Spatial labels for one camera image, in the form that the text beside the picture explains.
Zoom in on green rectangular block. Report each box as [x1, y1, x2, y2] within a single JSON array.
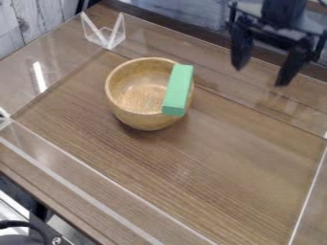
[[163, 64, 194, 117]]

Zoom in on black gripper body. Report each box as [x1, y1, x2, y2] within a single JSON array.
[[226, 0, 327, 63]]

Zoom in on black cable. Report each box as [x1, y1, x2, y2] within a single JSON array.
[[0, 219, 44, 245]]

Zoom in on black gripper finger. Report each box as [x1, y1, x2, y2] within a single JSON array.
[[231, 18, 254, 71], [275, 45, 311, 86]]

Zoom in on clear acrylic corner bracket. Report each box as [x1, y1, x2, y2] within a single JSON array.
[[80, 11, 125, 50]]

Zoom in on wooden bowl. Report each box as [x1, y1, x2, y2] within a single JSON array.
[[104, 57, 194, 131]]

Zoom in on black metal table bracket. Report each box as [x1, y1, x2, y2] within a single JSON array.
[[28, 213, 73, 245]]

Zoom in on clear acrylic tray walls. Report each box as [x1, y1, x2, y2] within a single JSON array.
[[0, 17, 327, 245]]

